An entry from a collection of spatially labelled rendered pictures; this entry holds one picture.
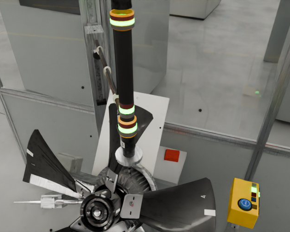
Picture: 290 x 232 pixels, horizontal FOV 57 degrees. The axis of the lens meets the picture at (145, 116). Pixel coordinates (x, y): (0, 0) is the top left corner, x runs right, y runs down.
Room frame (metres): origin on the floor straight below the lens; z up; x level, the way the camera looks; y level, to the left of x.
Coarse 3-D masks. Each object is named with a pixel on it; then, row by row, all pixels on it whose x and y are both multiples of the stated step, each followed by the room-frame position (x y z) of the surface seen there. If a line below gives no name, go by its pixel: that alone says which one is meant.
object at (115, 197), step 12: (96, 192) 0.52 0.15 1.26; (108, 192) 0.54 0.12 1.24; (120, 192) 0.57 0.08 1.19; (84, 204) 0.50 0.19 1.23; (96, 204) 0.49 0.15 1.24; (108, 204) 0.49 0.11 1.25; (120, 204) 0.51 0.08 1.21; (84, 216) 0.48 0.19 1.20; (96, 216) 0.47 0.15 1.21; (108, 216) 0.47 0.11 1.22; (120, 216) 0.49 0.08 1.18; (96, 228) 0.45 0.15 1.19; (108, 228) 0.44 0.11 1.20
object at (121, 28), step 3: (111, 24) 0.48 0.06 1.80; (132, 24) 0.48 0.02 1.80; (111, 27) 0.48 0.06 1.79; (114, 27) 0.48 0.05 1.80; (117, 27) 0.47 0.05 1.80; (120, 27) 0.47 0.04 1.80; (123, 27) 0.47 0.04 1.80; (126, 27) 0.47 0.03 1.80; (129, 27) 0.48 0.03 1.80; (132, 27) 0.48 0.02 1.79
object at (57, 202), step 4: (32, 200) 0.63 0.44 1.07; (36, 200) 0.63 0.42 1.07; (40, 200) 0.62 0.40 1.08; (56, 200) 0.61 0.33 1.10; (60, 200) 0.61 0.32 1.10; (64, 200) 0.61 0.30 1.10; (68, 200) 0.61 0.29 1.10; (72, 200) 0.60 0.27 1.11; (76, 200) 0.60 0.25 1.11; (56, 204) 0.60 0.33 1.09; (60, 204) 0.60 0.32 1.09; (64, 204) 0.60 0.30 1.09; (68, 204) 0.59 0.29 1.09; (72, 204) 0.59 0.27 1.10; (76, 204) 0.59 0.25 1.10
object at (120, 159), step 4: (116, 124) 0.53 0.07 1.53; (120, 136) 0.52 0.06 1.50; (120, 140) 0.52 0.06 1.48; (120, 148) 0.51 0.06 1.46; (136, 148) 0.51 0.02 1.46; (116, 152) 0.49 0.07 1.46; (120, 152) 0.49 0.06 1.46; (136, 152) 0.49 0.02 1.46; (140, 152) 0.49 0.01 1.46; (116, 156) 0.48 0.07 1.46; (120, 156) 0.48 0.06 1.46; (136, 156) 0.48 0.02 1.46; (140, 156) 0.48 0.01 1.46; (116, 160) 0.47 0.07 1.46; (120, 160) 0.47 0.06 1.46; (124, 160) 0.47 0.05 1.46; (128, 160) 0.47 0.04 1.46; (132, 160) 0.47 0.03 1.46; (136, 160) 0.47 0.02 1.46; (140, 160) 0.47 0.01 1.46; (124, 164) 0.46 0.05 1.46; (128, 164) 0.46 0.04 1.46; (132, 164) 0.46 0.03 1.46
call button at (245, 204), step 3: (240, 201) 0.62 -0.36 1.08; (243, 201) 0.62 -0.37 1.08; (246, 201) 0.62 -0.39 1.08; (249, 201) 0.62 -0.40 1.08; (240, 204) 0.61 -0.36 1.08; (243, 204) 0.60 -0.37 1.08; (246, 204) 0.60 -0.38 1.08; (249, 204) 0.60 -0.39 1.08; (243, 207) 0.59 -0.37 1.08; (246, 207) 0.59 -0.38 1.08; (249, 207) 0.59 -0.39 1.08
